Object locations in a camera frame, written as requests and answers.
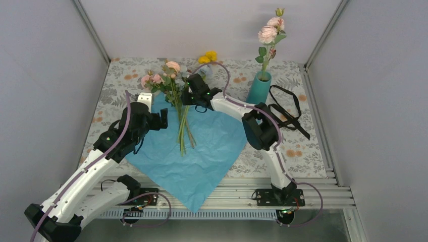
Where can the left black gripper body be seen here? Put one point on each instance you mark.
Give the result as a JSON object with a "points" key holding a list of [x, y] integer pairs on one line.
{"points": [[156, 125]]}

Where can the artificial flower bouquet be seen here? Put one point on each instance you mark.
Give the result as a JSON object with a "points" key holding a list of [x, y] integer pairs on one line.
{"points": [[172, 82]]}

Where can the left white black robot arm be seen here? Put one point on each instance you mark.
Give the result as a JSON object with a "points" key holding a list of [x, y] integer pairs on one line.
{"points": [[63, 216]]}

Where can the yellow blue flower stem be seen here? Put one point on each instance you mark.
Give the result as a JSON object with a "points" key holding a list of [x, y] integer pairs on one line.
{"points": [[204, 63]]}

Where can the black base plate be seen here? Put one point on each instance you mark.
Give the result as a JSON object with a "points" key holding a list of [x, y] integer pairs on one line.
{"points": [[271, 198], [144, 197]]}

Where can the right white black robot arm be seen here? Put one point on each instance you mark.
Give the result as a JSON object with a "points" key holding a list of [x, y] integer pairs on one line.
{"points": [[261, 130]]}

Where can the teal cylindrical vase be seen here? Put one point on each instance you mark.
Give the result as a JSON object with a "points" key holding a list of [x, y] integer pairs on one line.
{"points": [[259, 88]]}

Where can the aluminium corner post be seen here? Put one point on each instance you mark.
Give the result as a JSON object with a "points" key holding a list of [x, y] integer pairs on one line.
{"points": [[90, 27], [333, 20]]}

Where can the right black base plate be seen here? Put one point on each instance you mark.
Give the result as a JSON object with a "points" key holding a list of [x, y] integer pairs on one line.
{"points": [[271, 198]]}

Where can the right aluminium corner post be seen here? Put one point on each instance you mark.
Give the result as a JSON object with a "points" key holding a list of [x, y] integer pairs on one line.
{"points": [[333, 20]]}

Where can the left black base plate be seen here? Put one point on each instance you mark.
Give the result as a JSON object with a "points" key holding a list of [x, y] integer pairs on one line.
{"points": [[144, 197]]}

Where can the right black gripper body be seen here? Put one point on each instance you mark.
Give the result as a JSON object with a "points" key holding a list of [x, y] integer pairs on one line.
{"points": [[191, 101]]}

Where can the aluminium rail frame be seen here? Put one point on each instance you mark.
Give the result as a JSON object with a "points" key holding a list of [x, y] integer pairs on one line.
{"points": [[247, 199]]}

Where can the slotted grey cable duct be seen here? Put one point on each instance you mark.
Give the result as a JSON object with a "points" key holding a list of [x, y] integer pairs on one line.
{"points": [[206, 214]]}

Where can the pink rose stem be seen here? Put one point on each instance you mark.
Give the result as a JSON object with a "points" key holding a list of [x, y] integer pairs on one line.
{"points": [[269, 36]]}

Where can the blue wrapping paper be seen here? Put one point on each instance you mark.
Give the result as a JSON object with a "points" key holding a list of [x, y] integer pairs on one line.
{"points": [[190, 177]]}

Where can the floral patterned table mat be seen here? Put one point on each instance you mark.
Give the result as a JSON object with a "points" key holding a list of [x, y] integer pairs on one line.
{"points": [[303, 156]]}

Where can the left aluminium corner post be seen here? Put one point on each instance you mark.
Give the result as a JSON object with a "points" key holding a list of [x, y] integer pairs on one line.
{"points": [[90, 27]]}

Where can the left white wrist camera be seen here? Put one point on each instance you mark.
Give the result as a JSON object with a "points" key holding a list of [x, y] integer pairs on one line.
{"points": [[145, 98]]}

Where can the black ribbon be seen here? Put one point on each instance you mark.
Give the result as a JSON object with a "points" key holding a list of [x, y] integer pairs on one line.
{"points": [[291, 122]]}

